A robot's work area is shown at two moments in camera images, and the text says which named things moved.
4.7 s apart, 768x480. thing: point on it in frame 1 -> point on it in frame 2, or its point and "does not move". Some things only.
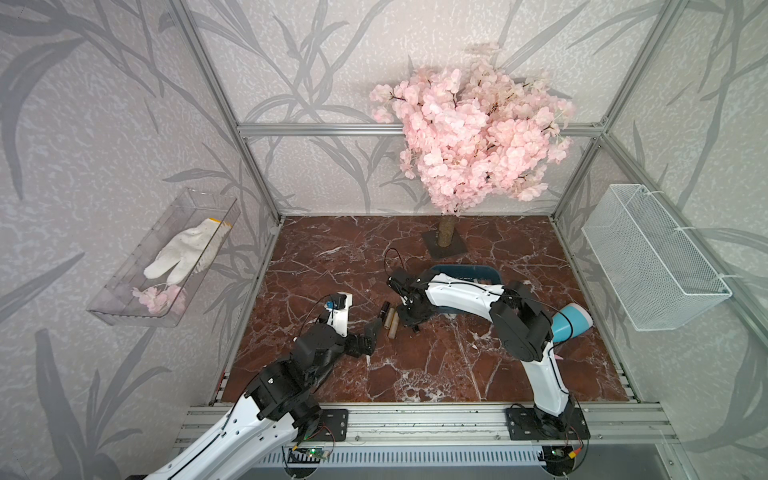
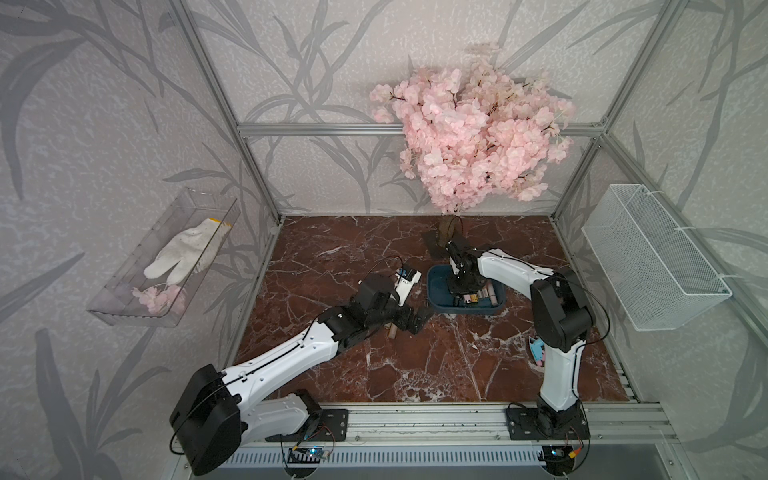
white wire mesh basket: [658, 280] does not move
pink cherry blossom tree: [470, 129] does not move
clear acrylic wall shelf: [158, 283] does not move
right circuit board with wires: [558, 459] does not move
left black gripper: [368, 343] -> [417, 324]
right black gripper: [411, 323] -> [455, 291]
